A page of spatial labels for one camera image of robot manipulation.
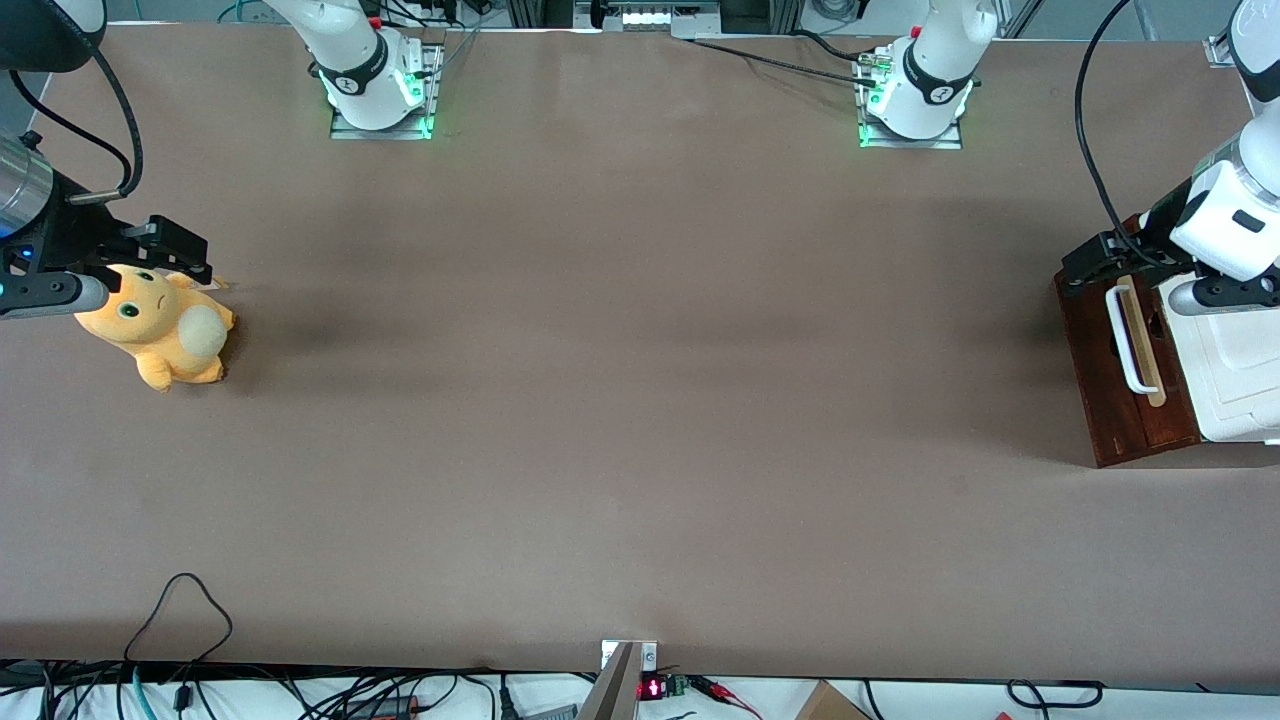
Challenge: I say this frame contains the orange plush toy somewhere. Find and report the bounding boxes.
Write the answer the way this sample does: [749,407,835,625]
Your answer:
[73,263,237,393]

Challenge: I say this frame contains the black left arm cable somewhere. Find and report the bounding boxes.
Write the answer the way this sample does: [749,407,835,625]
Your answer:
[1074,0,1186,271]

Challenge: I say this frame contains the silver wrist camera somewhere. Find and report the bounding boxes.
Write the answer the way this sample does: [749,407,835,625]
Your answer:
[0,272,109,321]
[1168,272,1280,318]

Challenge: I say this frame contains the brown drawer with white handle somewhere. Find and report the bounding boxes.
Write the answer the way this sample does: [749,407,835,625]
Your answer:
[1055,230,1166,469]

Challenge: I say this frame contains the short black table cable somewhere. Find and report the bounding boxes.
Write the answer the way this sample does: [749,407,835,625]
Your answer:
[788,30,876,66]

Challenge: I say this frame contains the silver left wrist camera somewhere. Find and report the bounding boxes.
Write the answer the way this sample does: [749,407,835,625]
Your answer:
[1168,272,1280,318]

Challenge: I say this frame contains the white cabinet with brown front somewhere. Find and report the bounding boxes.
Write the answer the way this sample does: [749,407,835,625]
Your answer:
[1120,212,1280,466]

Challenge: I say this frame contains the silver metal bracket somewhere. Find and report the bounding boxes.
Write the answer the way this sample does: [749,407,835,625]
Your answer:
[600,640,659,673]

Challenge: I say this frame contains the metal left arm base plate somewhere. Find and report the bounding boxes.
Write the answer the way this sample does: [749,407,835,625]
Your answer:
[858,50,964,151]

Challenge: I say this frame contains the aluminium frame with light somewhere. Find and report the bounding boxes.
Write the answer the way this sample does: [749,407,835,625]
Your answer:
[575,0,721,36]

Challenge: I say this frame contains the red clip wires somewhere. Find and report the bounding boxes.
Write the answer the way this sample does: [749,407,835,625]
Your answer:
[690,677,763,719]

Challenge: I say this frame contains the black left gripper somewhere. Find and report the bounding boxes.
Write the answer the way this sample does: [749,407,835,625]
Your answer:
[1062,183,1201,297]

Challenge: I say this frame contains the grey metal bar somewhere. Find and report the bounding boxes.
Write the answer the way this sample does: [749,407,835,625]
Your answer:
[577,642,641,720]

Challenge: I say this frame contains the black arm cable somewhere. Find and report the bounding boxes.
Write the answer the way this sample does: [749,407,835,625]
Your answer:
[1074,0,1186,271]
[8,45,146,201]

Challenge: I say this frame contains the long black table cable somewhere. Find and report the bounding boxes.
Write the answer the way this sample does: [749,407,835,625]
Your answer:
[688,38,886,89]

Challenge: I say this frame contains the black flat looped cable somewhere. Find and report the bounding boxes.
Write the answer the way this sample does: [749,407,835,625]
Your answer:
[1005,680,1106,711]

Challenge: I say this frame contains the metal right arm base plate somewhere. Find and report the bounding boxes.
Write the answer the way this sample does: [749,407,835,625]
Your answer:
[330,42,443,141]

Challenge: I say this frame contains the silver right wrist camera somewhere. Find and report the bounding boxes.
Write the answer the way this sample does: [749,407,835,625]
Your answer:
[0,272,109,321]

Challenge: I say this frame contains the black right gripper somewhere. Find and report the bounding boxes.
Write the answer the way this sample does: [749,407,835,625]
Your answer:
[20,175,214,287]

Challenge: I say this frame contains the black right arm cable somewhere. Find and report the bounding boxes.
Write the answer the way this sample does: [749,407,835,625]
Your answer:
[8,45,146,201]

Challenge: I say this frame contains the brown cardboard piece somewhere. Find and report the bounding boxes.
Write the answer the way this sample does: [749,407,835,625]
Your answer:
[795,680,873,720]

